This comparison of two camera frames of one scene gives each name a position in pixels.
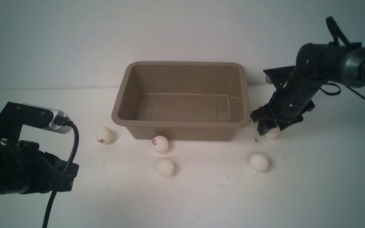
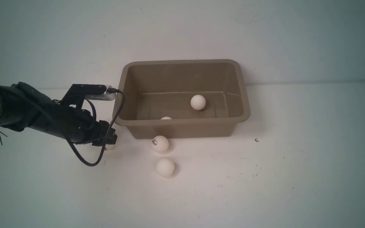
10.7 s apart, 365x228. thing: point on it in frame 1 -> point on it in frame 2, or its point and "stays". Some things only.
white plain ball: [259, 163] -> [198, 102]
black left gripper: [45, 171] -> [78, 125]
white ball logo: [160, 144] stays
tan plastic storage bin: [182, 100] stays
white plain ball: [165, 167] stays
